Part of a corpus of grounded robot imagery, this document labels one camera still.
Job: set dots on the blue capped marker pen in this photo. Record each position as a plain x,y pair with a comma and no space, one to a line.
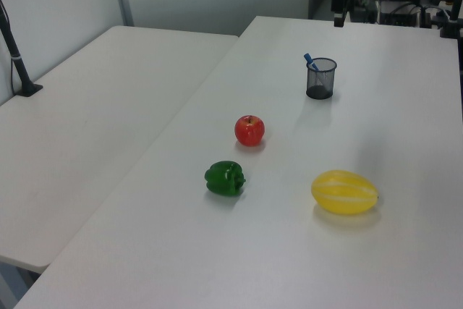
310,62

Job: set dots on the black mesh pen holder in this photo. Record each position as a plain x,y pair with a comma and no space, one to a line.
320,81

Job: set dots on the black computer equipment box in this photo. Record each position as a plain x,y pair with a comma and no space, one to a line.
399,10

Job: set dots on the black stand with clamp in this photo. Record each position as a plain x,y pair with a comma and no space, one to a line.
453,16

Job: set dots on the red apple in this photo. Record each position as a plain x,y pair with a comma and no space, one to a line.
249,131

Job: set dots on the yellow striped melon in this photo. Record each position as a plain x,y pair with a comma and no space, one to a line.
343,191

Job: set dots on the green bell pepper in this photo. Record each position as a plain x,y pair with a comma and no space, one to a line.
224,178

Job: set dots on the black camera pole with clamp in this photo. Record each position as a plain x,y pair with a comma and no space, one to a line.
16,59

